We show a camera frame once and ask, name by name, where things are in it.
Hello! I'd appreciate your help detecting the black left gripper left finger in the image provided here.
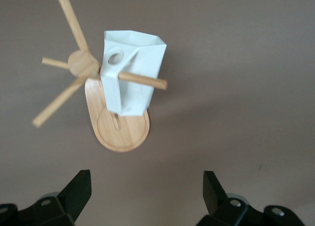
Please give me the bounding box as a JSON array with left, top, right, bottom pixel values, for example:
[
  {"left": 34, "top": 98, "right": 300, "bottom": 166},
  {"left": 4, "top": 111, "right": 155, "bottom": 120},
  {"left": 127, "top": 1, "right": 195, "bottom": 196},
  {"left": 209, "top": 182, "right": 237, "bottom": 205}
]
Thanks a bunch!
[{"left": 0, "top": 169, "right": 93, "bottom": 226}]

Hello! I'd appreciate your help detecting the brown table cover sheet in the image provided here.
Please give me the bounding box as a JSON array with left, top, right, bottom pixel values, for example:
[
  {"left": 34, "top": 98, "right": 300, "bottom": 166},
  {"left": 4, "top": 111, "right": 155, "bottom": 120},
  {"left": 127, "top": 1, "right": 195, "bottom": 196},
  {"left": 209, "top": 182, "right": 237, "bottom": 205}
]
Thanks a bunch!
[{"left": 0, "top": 0, "right": 315, "bottom": 226}]

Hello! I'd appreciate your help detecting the wooden cup rack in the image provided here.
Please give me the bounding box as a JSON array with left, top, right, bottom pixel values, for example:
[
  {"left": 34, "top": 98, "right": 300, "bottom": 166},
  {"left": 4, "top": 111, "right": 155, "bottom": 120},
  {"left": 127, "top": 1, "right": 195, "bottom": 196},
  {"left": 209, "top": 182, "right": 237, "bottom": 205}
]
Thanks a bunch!
[{"left": 31, "top": 0, "right": 168, "bottom": 153}]

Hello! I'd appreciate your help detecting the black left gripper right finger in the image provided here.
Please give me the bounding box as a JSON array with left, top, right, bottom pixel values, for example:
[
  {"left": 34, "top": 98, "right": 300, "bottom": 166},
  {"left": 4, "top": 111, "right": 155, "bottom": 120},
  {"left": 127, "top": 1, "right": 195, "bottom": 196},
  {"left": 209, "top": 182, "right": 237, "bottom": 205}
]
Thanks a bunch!
[{"left": 196, "top": 170, "right": 305, "bottom": 226}]

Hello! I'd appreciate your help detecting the white faceted cup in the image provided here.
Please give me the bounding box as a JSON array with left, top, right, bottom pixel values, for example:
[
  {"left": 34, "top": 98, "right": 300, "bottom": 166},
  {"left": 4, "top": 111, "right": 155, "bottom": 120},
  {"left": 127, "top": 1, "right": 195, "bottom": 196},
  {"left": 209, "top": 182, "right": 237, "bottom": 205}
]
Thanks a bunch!
[{"left": 99, "top": 30, "right": 168, "bottom": 117}]

